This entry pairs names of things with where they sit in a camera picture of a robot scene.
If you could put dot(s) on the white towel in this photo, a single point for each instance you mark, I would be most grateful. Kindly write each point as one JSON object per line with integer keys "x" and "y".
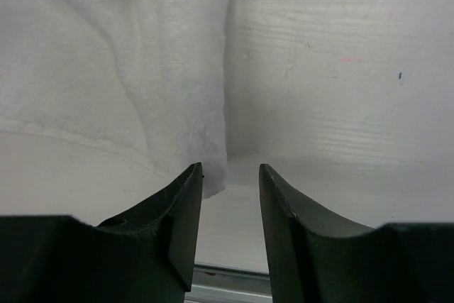
{"x": 141, "y": 78}

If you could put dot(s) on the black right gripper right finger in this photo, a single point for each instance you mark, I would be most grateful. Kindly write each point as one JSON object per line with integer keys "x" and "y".
{"x": 317, "y": 255}

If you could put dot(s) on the aluminium mounting rail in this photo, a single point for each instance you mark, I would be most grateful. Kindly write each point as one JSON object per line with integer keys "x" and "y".
{"x": 212, "y": 283}

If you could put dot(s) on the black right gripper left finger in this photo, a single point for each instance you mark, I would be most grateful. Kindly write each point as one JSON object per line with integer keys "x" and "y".
{"x": 144, "y": 254}

